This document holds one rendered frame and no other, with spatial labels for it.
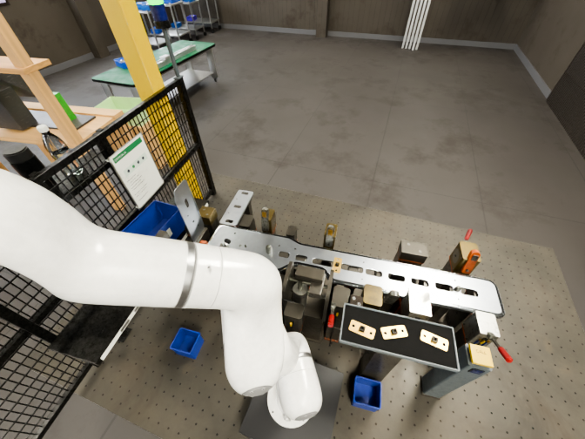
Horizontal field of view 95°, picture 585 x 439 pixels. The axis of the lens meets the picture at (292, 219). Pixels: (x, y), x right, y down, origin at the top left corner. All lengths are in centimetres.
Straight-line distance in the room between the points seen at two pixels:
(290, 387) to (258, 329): 43
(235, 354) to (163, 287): 18
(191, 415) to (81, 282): 116
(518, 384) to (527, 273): 67
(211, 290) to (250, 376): 18
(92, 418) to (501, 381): 232
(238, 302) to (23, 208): 25
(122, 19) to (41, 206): 132
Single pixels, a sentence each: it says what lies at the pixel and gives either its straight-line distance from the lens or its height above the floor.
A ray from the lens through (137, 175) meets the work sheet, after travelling 151.
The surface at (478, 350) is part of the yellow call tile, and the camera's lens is 113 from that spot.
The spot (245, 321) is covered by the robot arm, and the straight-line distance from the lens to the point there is 45.
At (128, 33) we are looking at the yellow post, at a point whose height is 180.
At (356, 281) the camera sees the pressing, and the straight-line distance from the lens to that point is 128.
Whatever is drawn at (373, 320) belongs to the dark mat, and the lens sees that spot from 104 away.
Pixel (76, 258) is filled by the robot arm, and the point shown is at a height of 187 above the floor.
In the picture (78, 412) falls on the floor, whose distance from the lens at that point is 253.
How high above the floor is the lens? 209
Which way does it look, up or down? 47 degrees down
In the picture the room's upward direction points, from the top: 1 degrees counter-clockwise
